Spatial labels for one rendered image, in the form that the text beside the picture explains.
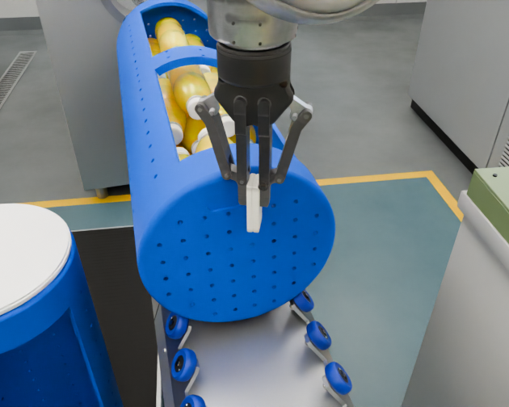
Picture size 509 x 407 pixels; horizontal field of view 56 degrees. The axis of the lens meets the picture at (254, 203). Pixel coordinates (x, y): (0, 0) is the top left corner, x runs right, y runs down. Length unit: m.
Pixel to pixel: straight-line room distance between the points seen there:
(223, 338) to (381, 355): 1.25
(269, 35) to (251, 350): 0.49
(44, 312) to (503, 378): 0.81
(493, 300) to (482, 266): 0.07
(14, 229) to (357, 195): 2.10
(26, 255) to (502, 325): 0.83
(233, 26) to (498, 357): 0.81
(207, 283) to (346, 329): 1.37
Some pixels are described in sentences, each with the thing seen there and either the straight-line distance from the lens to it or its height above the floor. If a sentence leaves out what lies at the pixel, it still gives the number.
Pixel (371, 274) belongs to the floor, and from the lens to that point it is 2.26.
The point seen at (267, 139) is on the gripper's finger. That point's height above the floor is 1.29.
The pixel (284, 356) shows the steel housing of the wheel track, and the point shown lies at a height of 0.93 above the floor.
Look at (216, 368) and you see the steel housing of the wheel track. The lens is 0.76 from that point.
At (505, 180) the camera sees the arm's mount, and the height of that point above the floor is 1.06.
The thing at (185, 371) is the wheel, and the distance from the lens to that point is 0.71.
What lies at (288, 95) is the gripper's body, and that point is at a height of 1.35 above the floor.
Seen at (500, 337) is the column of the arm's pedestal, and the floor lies 0.82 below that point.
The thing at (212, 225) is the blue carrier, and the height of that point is 1.15.
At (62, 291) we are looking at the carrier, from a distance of 0.82.
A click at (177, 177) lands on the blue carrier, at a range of 0.62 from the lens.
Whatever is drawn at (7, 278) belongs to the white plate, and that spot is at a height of 1.04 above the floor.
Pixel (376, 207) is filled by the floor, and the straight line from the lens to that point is 2.66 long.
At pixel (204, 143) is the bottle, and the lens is 0.74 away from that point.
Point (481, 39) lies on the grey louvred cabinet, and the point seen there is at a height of 0.72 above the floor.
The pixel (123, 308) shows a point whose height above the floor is 0.15.
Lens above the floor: 1.55
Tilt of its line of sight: 37 degrees down
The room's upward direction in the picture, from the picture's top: straight up
